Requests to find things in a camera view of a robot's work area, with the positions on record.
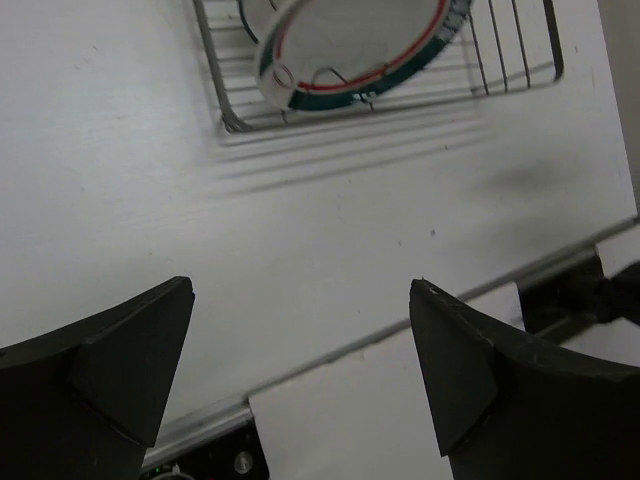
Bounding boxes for aluminium table edge rail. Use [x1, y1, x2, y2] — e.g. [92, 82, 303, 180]
[143, 219, 639, 479]

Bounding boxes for green red rimmed plate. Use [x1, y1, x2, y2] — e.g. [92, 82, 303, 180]
[254, 0, 472, 112]

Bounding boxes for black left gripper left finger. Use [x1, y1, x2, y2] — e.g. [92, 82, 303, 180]
[1, 276, 195, 479]

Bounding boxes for metal wire dish rack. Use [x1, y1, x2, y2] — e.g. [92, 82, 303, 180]
[193, 1, 564, 134]

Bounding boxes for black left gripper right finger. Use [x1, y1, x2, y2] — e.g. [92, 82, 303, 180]
[409, 280, 639, 479]

